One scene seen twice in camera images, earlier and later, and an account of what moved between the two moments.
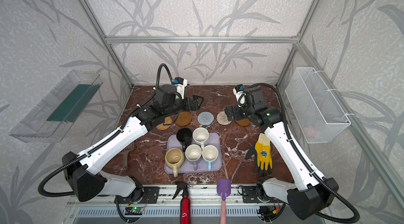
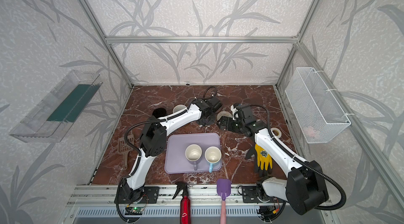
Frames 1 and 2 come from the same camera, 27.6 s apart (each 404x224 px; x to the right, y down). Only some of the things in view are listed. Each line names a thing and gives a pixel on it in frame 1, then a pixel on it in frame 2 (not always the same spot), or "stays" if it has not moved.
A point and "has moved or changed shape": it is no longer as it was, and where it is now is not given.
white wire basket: [319, 115] stays
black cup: [184, 136] has moved or changed shape
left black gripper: [190, 103] -> [206, 118]
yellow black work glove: [261, 154] stays
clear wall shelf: [50, 122] stays
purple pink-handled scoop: [224, 190] stays
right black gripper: [233, 112] -> [227, 123]
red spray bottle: [185, 204] stays
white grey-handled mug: [193, 152] stays
